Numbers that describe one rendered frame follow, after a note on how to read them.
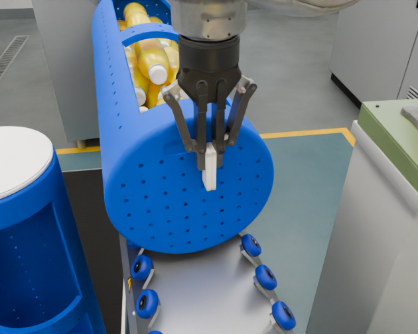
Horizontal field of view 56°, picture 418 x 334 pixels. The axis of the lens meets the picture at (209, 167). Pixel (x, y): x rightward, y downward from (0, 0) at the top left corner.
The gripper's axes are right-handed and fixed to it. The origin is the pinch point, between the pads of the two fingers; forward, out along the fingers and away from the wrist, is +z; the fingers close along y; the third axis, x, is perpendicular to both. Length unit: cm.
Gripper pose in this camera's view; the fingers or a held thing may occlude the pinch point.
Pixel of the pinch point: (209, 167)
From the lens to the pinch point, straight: 59.9
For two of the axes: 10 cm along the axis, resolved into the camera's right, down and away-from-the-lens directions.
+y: 9.7, -1.5, 2.0
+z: 0.0, 8.0, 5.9
